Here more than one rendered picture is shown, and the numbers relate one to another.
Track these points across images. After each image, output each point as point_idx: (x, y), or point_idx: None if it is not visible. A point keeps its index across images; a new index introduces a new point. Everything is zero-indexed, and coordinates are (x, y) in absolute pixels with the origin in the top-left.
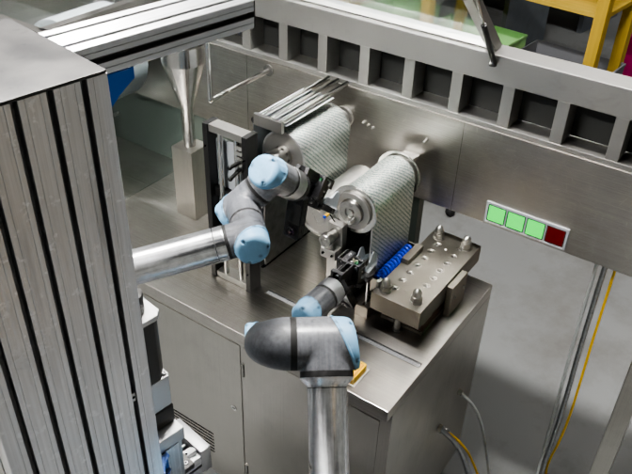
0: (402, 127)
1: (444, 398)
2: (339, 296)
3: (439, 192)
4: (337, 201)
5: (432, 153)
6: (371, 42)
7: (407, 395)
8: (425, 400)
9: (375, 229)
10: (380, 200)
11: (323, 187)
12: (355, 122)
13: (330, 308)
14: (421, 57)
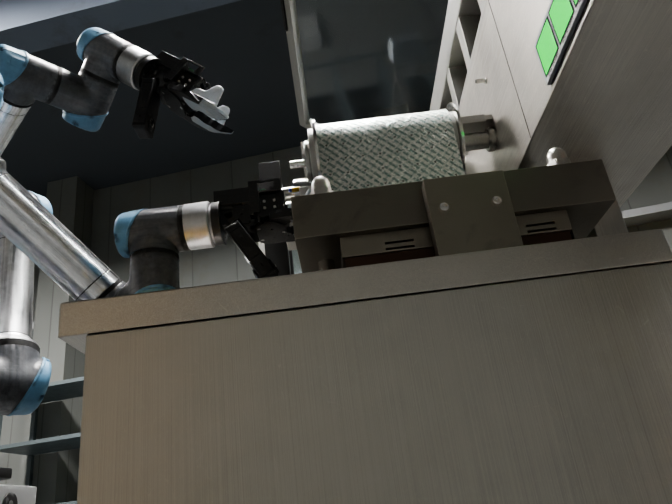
0: (476, 104)
1: None
2: (190, 210)
3: (516, 131)
4: (216, 96)
5: (494, 89)
6: (446, 60)
7: (160, 316)
8: (300, 435)
9: (330, 165)
10: (339, 125)
11: (179, 68)
12: (466, 165)
13: (161, 218)
14: (457, 4)
